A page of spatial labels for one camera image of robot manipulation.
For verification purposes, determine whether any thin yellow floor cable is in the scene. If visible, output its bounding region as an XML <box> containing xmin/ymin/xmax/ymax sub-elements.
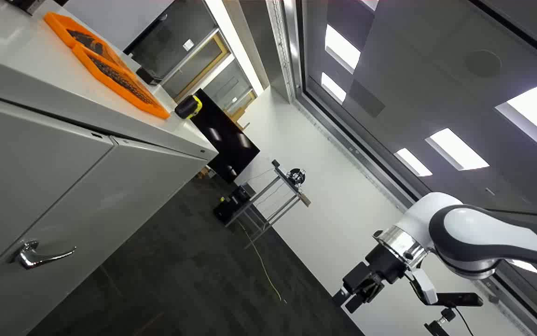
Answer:
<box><xmin>242</xmin><ymin>217</ymin><xmax>288</xmax><ymax>307</ymax></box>

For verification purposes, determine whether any silver lever door handle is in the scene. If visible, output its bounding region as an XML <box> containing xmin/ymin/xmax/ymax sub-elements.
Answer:
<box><xmin>7</xmin><ymin>239</ymin><xmax>77</xmax><ymax>271</ymax></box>

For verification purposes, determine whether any round dark ceiling speaker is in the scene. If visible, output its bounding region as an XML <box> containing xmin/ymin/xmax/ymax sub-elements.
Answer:
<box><xmin>462</xmin><ymin>49</ymin><xmax>503</xmax><ymax>81</ymax></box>

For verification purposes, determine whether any orange hexagonal tray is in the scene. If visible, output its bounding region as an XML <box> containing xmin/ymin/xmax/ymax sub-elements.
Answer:
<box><xmin>70</xmin><ymin>42</ymin><xmax>173</xmax><ymax>122</ymax></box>
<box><xmin>42</xmin><ymin>10</ymin><xmax>124</xmax><ymax>68</ymax></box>

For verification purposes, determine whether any metal frame stand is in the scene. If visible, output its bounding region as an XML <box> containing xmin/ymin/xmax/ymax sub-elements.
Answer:
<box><xmin>223</xmin><ymin>157</ymin><xmax>312</xmax><ymax>251</ymax></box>

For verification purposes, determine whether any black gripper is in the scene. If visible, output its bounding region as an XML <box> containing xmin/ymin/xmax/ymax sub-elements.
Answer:
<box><xmin>331</xmin><ymin>243</ymin><xmax>409</xmax><ymax>316</ymax></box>

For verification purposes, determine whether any black camera cable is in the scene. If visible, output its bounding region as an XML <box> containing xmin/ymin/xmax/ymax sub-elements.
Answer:
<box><xmin>422</xmin><ymin>305</ymin><xmax>476</xmax><ymax>336</ymax></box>

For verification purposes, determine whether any black box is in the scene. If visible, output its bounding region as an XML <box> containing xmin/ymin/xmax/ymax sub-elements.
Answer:
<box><xmin>212</xmin><ymin>185</ymin><xmax>256</xmax><ymax>226</ymax></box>

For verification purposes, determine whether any small black device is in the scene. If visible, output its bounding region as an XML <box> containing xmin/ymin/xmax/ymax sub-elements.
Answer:
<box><xmin>135</xmin><ymin>66</ymin><xmax>161</xmax><ymax>88</ymax></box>

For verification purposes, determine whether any black camera on stand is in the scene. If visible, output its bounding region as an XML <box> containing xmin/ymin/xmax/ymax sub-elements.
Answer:
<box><xmin>284</xmin><ymin>167</ymin><xmax>307</xmax><ymax>187</ymax></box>

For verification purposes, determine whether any black monitor screen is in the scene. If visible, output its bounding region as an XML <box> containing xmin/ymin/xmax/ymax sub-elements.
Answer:
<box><xmin>189</xmin><ymin>88</ymin><xmax>262</xmax><ymax>185</ymax></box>

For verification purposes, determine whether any white cabinet countertop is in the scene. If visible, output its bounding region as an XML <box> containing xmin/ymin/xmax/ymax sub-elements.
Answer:
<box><xmin>0</xmin><ymin>0</ymin><xmax>219</xmax><ymax>165</ymax></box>

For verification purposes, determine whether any wooden framed glass panel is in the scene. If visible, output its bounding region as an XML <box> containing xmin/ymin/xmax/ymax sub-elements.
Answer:
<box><xmin>161</xmin><ymin>30</ymin><xmax>232</xmax><ymax>105</ymax></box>

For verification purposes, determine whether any grey cabinet door with handle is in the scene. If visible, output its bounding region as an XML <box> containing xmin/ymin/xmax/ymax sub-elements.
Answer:
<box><xmin>0</xmin><ymin>141</ymin><xmax>210</xmax><ymax>336</ymax></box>

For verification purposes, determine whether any black and yellow device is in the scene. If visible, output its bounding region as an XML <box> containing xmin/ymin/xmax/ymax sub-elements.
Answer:
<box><xmin>173</xmin><ymin>94</ymin><xmax>204</xmax><ymax>122</ymax></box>

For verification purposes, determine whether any black wrist camera white bracket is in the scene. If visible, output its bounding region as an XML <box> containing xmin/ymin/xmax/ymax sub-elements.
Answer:
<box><xmin>406</xmin><ymin>267</ymin><xmax>484</xmax><ymax>310</ymax></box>

